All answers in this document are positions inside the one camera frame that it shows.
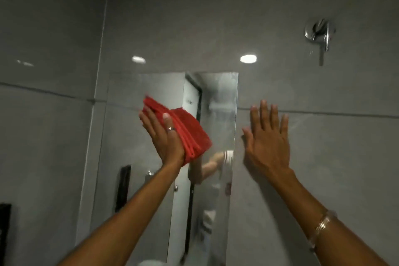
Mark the person's left hand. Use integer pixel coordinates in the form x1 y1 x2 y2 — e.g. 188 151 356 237
138 109 186 167

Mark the person's right hand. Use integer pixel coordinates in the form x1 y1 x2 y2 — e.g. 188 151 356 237
241 100 295 179

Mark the red cleaning cloth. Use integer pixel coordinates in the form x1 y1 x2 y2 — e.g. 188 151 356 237
142 96 213 166

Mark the person's left forearm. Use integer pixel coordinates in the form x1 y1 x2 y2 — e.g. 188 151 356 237
57 160 184 266

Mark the person's right forearm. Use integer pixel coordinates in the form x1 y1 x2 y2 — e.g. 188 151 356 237
274 169 391 266

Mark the gold wrist bangle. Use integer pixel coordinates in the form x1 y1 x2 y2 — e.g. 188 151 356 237
309 210 338 252

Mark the frameless wall mirror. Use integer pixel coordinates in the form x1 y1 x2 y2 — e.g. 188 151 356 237
75 71 239 266

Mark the black wall fixture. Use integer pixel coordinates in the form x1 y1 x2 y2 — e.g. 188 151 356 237
0 202 12 266

